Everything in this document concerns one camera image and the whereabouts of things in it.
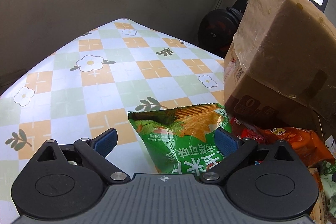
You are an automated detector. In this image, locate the black exercise bike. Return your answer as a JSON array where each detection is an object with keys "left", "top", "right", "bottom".
[{"left": 198, "top": 0, "right": 248, "bottom": 57}]

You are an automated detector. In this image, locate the red sachet packet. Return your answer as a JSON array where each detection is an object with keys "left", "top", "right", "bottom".
[{"left": 230, "top": 117, "right": 265, "bottom": 144}]

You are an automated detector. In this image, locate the brown cardboard box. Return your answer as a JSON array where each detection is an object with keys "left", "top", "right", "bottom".
[{"left": 224, "top": 0, "right": 335, "bottom": 129}]

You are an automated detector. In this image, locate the orange snack bag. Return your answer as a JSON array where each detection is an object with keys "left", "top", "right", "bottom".
[{"left": 257, "top": 127, "right": 335, "bottom": 167}]

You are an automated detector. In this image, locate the green chip bag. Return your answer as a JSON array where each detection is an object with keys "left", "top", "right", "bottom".
[{"left": 128, "top": 103, "right": 232, "bottom": 176}]

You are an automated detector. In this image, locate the checkered floral tablecloth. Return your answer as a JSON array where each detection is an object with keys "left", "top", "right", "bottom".
[{"left": 1, "top": 18, "right": 224, "bottom": 223}]

